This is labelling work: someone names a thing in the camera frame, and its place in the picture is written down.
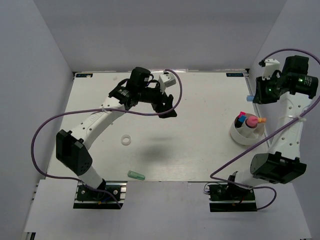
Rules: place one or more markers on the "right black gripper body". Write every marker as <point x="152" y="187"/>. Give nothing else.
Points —
<point x="270" y="94"/>

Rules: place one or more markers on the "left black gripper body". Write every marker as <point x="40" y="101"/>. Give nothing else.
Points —
<point x="151" y="96"/>

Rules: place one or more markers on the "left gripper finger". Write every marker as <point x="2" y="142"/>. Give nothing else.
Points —
<point x="161" y="109"/>
<point x="169" y="101"/>

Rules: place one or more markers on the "blue translucent cap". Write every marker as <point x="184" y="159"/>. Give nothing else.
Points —
<point x="250" y="98"/>

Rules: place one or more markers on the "pink black highlighter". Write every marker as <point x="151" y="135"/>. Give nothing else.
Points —
<point x="242" y="114"/>

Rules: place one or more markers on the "pink capped clear tube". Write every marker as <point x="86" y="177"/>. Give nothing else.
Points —
<point x="252" y="122"/>

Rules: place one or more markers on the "green translucent cap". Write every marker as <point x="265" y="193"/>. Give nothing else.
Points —
<point x="135" y="175"/>

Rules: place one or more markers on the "orange clear marker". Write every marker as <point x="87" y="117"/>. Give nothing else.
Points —
<point x="261" y="120"/>

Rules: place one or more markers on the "blue black highlighter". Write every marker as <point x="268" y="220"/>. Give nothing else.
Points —
<point x="239" y="121"/>

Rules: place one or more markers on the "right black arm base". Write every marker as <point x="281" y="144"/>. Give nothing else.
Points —
<point x="226" y="197"/>

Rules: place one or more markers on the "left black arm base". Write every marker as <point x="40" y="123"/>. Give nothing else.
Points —
<point x="93" y="200"/>

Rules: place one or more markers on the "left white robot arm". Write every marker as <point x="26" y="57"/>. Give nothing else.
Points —
<point x="72" y="147"/>

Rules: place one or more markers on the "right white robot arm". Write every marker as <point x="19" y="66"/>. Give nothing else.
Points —
<point x="294" y="89"/>

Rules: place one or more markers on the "right corner label sticker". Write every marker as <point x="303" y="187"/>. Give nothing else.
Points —
<point x="234" y="74"/>

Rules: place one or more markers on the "corner label sticker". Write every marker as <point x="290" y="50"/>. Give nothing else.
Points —
<point x="84" y="75"/>
<point x="234" y="74"/>

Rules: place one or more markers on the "white round divided container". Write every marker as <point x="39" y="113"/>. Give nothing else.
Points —
<point x="247" y="136"/>

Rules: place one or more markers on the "left corner label sticker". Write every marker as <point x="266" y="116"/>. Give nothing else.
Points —
<point x="84" y="75"/>

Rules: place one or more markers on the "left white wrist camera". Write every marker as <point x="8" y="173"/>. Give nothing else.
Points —
<point x="166" y="80"/>

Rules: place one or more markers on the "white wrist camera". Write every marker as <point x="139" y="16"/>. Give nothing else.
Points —
<point x="270" y="66"/>
<point x="166" y="80"/>

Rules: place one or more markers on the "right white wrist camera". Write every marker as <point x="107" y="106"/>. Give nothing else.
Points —
<point x="270" y="66"/>

